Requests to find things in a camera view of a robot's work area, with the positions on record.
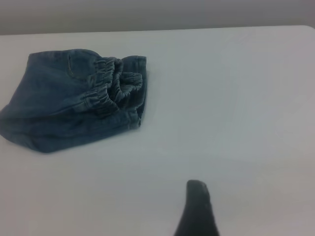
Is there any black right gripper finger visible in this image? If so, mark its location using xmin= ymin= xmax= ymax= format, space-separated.
xmin=173 ymin=179 xmax=221 ymax=236

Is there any blue denim shorts basketball print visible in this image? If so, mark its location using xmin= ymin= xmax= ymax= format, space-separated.
xmin=0 ymin=48 xmax=149 ymax=154

